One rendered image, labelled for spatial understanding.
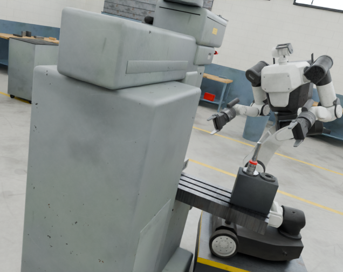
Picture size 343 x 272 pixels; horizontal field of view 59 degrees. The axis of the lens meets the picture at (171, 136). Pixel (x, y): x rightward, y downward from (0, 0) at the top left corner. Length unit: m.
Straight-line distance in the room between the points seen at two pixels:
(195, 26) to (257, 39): 7.79
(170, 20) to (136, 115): 0.72
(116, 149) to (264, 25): 8.47
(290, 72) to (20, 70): 5.06
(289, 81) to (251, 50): 7.29
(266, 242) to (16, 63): 5.21
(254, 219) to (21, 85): 5.19
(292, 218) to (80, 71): 1.85
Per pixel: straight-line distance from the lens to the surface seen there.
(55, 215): 1.22
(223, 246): 2.21
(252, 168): 1.74
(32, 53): 5.97
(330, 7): 9.21
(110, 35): 0.89
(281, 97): 2.02
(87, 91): 0.98
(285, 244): 2.34
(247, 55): 9.24
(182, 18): 1.50
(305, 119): 1.72
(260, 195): 1.76
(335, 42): 9.21
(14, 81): 6.30
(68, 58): 0.98
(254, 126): 6.50
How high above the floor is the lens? 1.75
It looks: 18 degrees down
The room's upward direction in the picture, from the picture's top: 13 degrees clockwise
